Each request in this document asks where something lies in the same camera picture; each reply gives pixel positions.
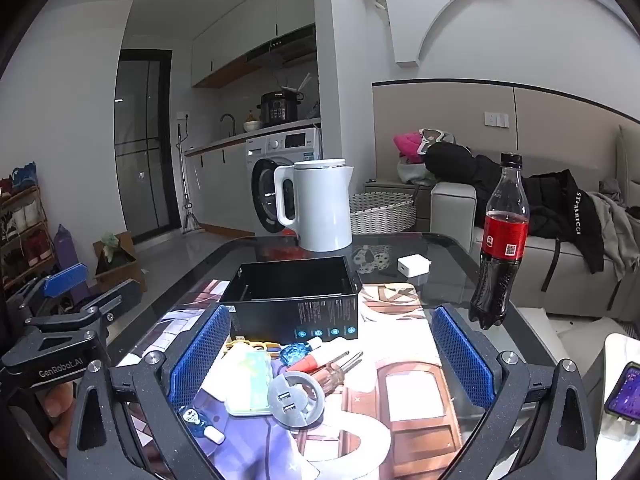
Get blue bottle with face label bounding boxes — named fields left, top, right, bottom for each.
left=178, top=405, right=226, bottom=445

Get pale green plastic case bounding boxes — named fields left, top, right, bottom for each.
left=221, top=346, right=273, bottom=417

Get yellow clip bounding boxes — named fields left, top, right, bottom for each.
left=224, top=338, right=282, bottom=358

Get grey round usb socket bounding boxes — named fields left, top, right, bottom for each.
left=268, top=372, right=326, bottom=430

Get red cap white tube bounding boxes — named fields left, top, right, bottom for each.
left=288, top=337, right=349, bottom=373

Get amber handle screwdriver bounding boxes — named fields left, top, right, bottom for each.
left=311, top=352, right=363, bottom=396

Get person's left hand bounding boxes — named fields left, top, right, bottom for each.
left=43, top=382, right=75, bottom=457

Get purple bag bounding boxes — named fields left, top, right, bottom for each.
left=53, top=224, right=90, bottom=306

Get wooden shoe rack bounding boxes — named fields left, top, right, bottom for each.
left=1, top=162, right=55, bottom=290

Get cardboard box on floor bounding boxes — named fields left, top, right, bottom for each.
left=93, top=231, right=148, bottom=292

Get cola bottle red label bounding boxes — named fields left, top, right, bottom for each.
left=469, top=153, right=529, bottom=330

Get white sofa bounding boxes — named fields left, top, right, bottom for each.
left=424, top=142, right=639, bottom=322

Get smartphone with lit screen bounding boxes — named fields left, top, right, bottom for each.
left=604, top=362, right=640, bottom=422

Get mop by counter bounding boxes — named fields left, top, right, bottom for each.
left=176, top=112, right=203, bottom=235

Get white charger cube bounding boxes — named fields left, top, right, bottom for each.
left=397, top=254, right=432, bottom=278

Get black cardboard box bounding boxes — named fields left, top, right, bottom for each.
left=220, top=256, right=361, bottom=344

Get black framed glass door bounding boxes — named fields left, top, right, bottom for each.
left=114, top=49, right=180, bottom=243

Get red bag under table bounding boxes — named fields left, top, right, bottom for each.
left=256, top=228, right=306, bottom=261

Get black jacket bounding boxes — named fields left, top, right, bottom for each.
left=423, top=142, right=604, bottom=274

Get white wicker basket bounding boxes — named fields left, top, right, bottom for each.
left=349, top=192, right=416, bottom=235

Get white washing machine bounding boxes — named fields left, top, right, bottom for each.
left=244, top=127, right=322, bottom=236

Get white electric kettle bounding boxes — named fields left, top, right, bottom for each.
left=273, top=158, right=354, bottom=252

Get pink plush item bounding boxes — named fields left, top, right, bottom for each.
left=393, top=131, right=422, bottom=164

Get black pressure cooker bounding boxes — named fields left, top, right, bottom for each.
left=257, top=89, right=305, bottom=127

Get white wall switch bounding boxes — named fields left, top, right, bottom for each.
left=484, top=112, right=510, bottom=129

